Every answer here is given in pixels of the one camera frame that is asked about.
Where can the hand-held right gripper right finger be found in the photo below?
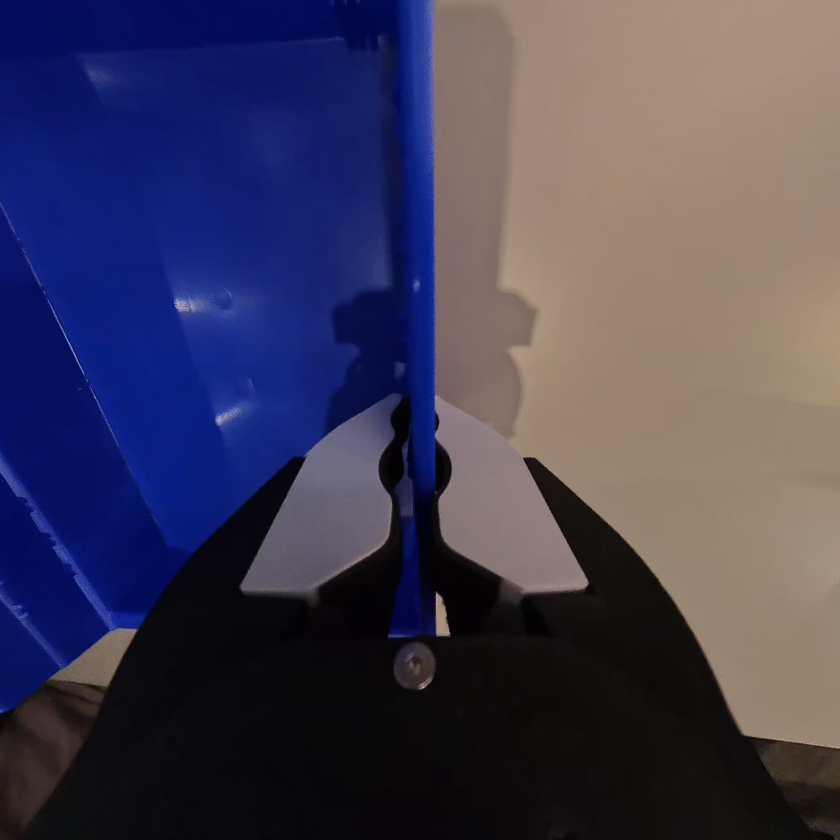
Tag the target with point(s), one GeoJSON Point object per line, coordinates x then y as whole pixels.
{"type": "Point", "coordinates": [505, 518]}

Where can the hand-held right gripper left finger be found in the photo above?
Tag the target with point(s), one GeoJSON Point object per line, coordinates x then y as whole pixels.
{"type": "Point", "coordinates": [315, 518]}

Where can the blue plastic bin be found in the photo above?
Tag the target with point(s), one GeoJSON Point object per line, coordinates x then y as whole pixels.
{"type": "Point", "coordinates": [197, 262]}

